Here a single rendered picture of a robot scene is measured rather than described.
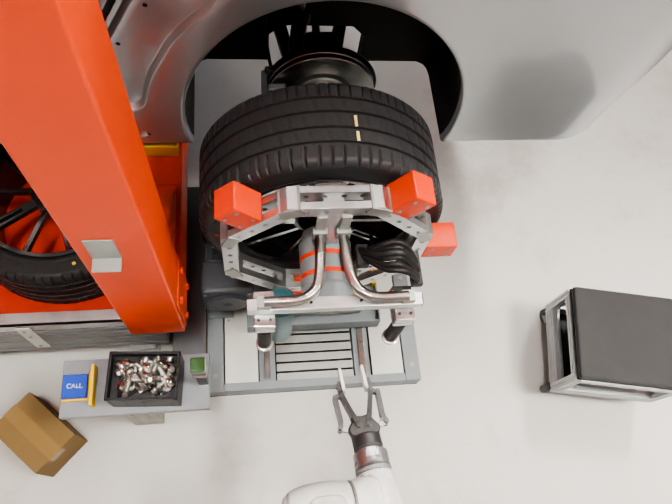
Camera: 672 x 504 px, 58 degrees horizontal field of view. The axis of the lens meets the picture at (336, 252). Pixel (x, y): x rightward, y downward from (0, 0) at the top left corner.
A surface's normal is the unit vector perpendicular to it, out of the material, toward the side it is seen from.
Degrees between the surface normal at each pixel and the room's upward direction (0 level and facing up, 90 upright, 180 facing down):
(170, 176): 0
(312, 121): 9
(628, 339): 0
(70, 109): 90
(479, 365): 0
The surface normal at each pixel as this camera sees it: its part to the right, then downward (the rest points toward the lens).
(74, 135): 0.08, 0.91
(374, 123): 0.42, -0.40
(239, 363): 0.11, -0.40
